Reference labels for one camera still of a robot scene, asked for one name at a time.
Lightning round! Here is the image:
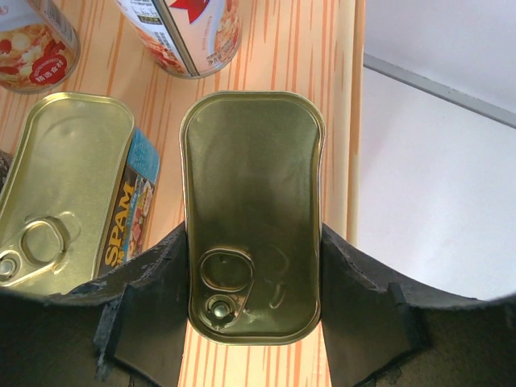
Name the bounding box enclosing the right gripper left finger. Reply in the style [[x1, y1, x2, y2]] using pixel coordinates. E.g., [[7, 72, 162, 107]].
[[1, 225, 188, 386]]

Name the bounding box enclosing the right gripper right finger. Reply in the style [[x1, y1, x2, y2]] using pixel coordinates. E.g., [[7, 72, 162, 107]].
[[321, 227, 515, 386]]

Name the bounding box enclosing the rectangular fish tin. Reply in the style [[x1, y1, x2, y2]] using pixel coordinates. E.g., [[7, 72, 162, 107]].
[[1, 92, 160, 295]]

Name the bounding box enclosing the rectangular blue gold tin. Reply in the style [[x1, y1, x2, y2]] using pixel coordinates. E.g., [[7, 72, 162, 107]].
[[180, 91, 326, 345]]

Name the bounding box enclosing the pink red porridge can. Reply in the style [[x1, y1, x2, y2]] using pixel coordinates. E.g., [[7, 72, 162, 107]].
[[1, 0, 81, 94]]

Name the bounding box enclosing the pink porridge can clear lid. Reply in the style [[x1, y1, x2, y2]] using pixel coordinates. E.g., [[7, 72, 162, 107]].
[[117, 0, 242, 79]]

